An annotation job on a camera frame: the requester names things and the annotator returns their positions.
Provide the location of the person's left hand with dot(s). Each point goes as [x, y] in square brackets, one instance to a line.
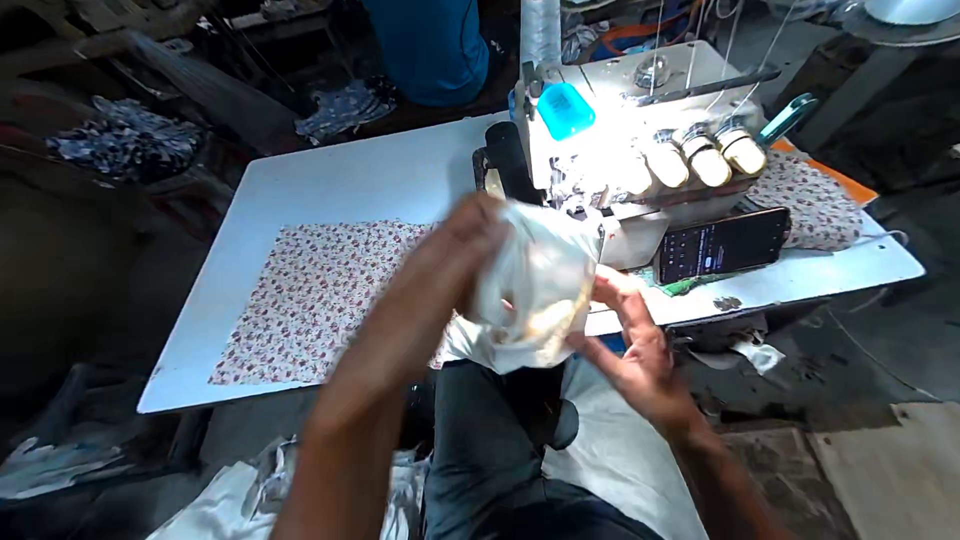
[474, 238]

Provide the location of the person's right hand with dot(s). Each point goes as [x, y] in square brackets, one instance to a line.
[646, 367]

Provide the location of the person's right fingers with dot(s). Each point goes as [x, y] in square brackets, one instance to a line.
[627, 297]

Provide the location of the person's left fingers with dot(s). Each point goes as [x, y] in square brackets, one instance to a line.
[480, 209]

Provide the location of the person's right thumb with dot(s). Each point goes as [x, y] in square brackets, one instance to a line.
[598, 355]

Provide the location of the white cloth piece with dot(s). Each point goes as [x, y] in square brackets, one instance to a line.
[547, 277]

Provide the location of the person's right forearm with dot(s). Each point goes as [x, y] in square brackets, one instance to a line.
[727, 480]

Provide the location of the person's left forearm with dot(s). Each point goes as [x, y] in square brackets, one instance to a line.
[364, 390]

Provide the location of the green cloth scrap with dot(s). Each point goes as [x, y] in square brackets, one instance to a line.
[681, 287]

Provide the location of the white overlock sewing machine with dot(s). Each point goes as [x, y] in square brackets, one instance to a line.
[634, 202]

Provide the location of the large white fabric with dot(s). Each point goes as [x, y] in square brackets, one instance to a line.
[622, 457]

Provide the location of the black smartphone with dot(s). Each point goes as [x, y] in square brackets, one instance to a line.
[739, 244]

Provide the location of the crumpled white cloth scrap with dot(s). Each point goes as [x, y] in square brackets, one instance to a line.
[763, 356]

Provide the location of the person's legs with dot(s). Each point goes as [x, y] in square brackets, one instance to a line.
[480, 450]

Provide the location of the white sewing table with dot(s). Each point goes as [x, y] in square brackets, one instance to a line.
[330, 176]

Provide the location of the patterned blue-white fabric bundle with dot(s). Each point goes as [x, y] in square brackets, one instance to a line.
[345, 111]

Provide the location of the pale thread cone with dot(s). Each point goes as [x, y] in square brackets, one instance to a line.
[541, 34]

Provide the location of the floral fabric sheet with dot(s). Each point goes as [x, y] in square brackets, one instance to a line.
[307, 307]

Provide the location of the brown wooden board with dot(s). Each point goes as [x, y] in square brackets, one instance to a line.
[772, 457]

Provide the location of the folded floral fabric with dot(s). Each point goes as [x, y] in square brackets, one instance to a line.
[817, 202]

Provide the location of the teal thread clipper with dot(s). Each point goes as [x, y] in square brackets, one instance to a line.
[787, 118]

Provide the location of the orange flat sheet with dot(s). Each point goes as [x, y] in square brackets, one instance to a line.
[851, 185]

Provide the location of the light wooden board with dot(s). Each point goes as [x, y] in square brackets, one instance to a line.
[892, 465]

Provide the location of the pile of patterned fabric scraps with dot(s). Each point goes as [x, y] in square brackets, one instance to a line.
[127, 142]

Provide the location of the pile of white garments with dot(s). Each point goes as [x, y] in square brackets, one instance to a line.
[225, 502]

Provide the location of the pile of pale fabric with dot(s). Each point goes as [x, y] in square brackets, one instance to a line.
[56, 469]

